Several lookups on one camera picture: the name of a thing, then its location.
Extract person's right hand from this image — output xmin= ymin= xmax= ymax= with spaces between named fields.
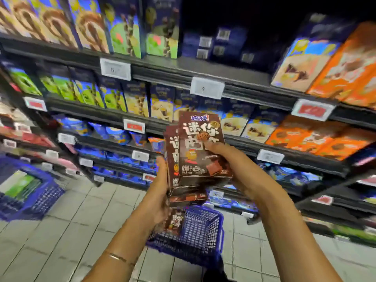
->
xmin=204 ymin=141 xmax=267 ymax=201

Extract person's left hand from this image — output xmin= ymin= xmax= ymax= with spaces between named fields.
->
xmin=140 ymin=156 xmax=171 ymax=230

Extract brown cookie box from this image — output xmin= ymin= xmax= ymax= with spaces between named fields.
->
xmin=163 ymin=125 xmax=182 ymax=200
xmin=168 ymin=186 xmax=210 ymax=207
xmin=177 ymin=111 xmax=233 ymax=189
xmin=162 ymin=212 xmax=186 ymax=236

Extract person's left forearm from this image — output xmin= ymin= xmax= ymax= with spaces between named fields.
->
xmin=82 ymin=213 xmax=166 ymax=282

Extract person's right forearm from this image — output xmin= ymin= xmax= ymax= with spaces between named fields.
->
xmin=253 ymin=185 xmax=345 ymax=282

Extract row of blue snack packets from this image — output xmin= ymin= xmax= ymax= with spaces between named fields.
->
xmin=74 ymin=145 xmax=160 ymax=186

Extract row of blue snack cups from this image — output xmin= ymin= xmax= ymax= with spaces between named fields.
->
xmin=55 ymin=114 xmax=165 ymax=153

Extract blue plastic shopping basket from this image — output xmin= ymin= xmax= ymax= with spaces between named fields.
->
xmin=146 ymin=205 xmax=225 ymax=269
xmin=0 ymin=156 xmax=66 ymax=222

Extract row of blue yellow boxes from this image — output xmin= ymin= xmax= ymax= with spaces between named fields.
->
xmin=123 ymin=81 xmax=281 ymax=144

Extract pile of blue white packets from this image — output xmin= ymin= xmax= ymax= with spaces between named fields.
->
xmin=258 ymin=162 xmax=324 ymax=187

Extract black store shelf rack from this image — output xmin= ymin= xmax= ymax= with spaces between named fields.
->
xmin=0 ymin=32 xmax=376 ymax=248

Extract row of small orange boxes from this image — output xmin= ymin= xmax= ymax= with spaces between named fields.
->
xmin=265 ymin=115 xmax=376 ymax=162

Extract group of dark blue boxes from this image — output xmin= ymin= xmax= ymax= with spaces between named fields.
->
xmin=182 ymin=26 xmax=257 ymax=64

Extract blue and cream snack box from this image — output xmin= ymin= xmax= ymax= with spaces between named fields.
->
xmin=270 ymin=14 xmax=343 ymax=93

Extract row of blue green boxes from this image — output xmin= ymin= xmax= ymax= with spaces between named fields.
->
xmin=2 ymin=62 xmax=127 ymax=112

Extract row of pink snack packets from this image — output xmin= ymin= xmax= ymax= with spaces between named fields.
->
xmin=0 ymin=98 xmax=77 ymax=174

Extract green snack packets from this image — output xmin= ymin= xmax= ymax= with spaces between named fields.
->
xmin=0 ymin=170 xmax=42 ymax=203

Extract stack of large orange boxes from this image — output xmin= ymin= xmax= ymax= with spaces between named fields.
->
xmin=306 ymin=22 xmax=376 ymax=110

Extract row of swirl wafer boxes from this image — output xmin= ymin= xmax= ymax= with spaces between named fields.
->
xmin=0 ymin=0 xmax=180 ymax=60

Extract thin gold bracelet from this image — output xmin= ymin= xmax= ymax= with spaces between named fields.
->
xmin=105 ymin=251 xmax=136 ymax=267

